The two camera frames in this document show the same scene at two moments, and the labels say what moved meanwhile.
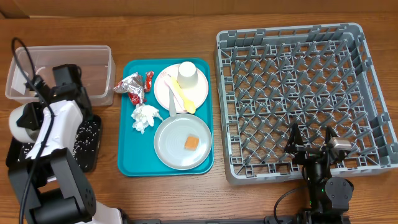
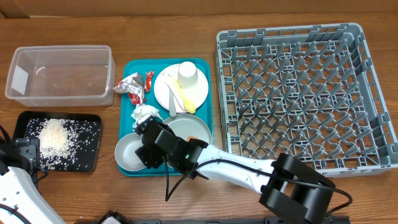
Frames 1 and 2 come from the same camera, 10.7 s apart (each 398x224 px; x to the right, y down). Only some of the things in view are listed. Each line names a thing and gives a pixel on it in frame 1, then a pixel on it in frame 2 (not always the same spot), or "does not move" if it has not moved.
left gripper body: x=87 y=111 to x=28 y=147
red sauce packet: x=148 y=76 does not move
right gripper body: x=304 y=158 to x=153 y=148
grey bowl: x=18 y=132 to x=125 y=152
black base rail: x=265 y=219 does not move
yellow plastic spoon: x=189 y=104 does not move
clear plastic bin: x=97 y=64 does not move
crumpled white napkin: x=143 y=115 does not move
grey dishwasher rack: x=316 y=77 does not move
